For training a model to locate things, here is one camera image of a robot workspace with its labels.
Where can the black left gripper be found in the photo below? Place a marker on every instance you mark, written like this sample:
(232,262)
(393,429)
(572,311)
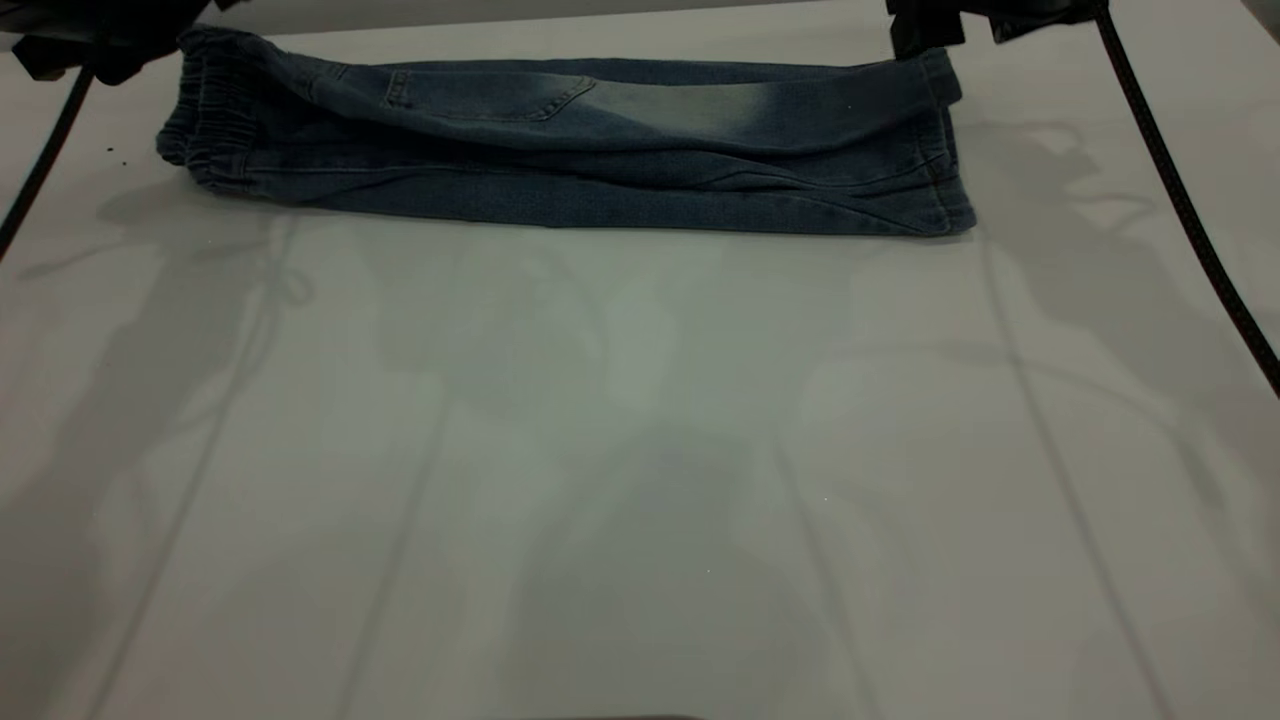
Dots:
(90,35)

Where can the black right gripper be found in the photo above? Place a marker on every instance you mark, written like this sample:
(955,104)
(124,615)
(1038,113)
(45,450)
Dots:
(1000,15)

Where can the blue denim pants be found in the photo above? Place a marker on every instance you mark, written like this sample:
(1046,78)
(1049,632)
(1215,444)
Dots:
(560,150)

